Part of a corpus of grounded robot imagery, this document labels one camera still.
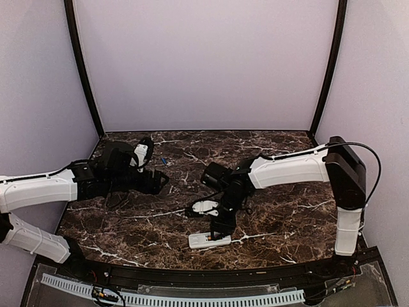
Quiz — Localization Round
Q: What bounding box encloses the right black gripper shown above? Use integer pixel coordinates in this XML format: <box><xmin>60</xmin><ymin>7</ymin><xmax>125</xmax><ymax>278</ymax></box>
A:
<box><xmin>210</xmin><ymin>191</ymin><xmax>247</xmax><ymax>240</ymax></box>

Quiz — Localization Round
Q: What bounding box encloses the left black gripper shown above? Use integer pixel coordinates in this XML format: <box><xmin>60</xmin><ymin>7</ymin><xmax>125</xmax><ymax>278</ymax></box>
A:
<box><xmin>107</xmin><ymin>168</ymin><xmax>169</xmax><ymax>194</ymax></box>

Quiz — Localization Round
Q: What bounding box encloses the white remote control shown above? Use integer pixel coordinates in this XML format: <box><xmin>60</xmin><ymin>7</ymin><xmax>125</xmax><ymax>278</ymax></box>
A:
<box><xmin>188</xmin><ymin>233</ymin><xmax>231</xmax><ymax>249</ymax></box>

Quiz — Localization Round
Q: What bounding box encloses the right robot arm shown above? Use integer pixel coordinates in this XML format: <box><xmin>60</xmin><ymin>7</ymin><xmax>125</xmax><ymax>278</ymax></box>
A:
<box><xmin>190</xmin><ymin>136</ymin><xmax>376</xmax><ymax>278</ymax></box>

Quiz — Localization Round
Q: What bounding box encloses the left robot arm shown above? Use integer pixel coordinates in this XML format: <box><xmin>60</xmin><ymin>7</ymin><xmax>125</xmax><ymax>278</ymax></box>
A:
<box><xmin>1</xmin><ymin>138</ymin><xmax>169</xmax><ymax>279</ymax></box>

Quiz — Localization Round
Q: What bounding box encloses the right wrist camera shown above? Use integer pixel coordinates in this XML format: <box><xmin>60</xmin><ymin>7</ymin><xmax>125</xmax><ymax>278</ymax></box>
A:
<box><xmin>185</xmin><ymin>200</ymin><xmax>219</xmax><ymax>217</ymax></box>

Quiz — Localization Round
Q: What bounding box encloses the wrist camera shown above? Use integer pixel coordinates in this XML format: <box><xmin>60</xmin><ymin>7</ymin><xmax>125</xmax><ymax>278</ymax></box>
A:
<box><xmin>185</xmin><ymin>200</ymin><xmax>219</xmax><ymax>217</ymax></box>
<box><xmin>130</xmin><ymin>137</ymin><xmax>154</xmax><ymax>173</ymax></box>

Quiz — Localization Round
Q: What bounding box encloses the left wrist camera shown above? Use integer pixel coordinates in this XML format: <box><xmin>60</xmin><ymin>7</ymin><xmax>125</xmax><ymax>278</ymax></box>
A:
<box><xmin>130</xmin><ymin>137</ymin><xmax>154</xmax><ymax>173</ymax></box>

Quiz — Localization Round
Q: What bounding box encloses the black front rail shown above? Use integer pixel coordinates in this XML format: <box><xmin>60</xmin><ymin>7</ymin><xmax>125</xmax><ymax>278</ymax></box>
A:
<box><xmin>86</xmin><ymin>247</ymin><xmax>382</xmax><ymax>289</ymax></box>

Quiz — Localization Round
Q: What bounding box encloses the white slotted cable duct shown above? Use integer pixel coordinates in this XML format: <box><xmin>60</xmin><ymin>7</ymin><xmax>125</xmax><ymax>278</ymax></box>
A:
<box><xmin>40</xmin><ymin>273</ymin><xmax>305</xmax><ymax>306</ymax></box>

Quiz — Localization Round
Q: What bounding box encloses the left black frame post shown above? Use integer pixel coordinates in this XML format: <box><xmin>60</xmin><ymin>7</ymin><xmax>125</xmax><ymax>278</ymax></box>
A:
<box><xmin>63</xmin><ymin>0</ymin><xmax>105</xmax><ymax>139</ymax></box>

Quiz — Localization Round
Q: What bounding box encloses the black frame post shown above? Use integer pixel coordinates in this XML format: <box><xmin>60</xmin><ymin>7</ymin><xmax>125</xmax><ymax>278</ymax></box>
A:
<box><xmin>307</xmin><ymin>0</ymin><xmax>348</xmax><ymax>141</ymax></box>
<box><xmin>63</xmin><ymin>0</ymin><xmax>105</xmax><ymax>139</ymax></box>

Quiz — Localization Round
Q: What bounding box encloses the right black frame post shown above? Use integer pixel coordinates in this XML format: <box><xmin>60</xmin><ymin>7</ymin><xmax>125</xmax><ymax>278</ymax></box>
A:
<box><xmin>307</xmin><ymin>0</ymin><xmax>348</xmax><ymax>141</ymax></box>

